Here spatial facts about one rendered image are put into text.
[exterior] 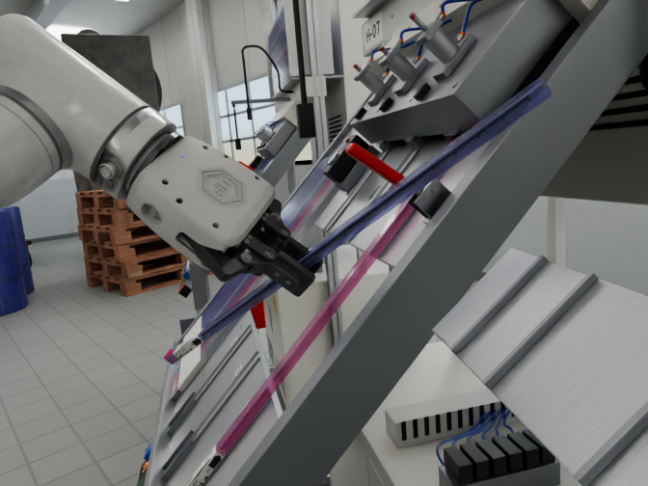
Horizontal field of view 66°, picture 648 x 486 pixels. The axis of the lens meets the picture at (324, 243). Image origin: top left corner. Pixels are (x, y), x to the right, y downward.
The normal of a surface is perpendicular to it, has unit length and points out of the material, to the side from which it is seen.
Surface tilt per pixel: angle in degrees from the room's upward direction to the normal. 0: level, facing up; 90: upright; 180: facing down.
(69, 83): 63
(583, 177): 90
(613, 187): 90
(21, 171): 110
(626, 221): 90
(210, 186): 51
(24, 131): 79
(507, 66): 90
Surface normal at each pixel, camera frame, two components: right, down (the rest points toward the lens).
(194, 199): 0.47, -0.54
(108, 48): 0.44, 0.11
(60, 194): 0.64, 0.08
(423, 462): -0.08, -0.98
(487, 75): 0.23, 0.15
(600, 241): -0.77, 0.17
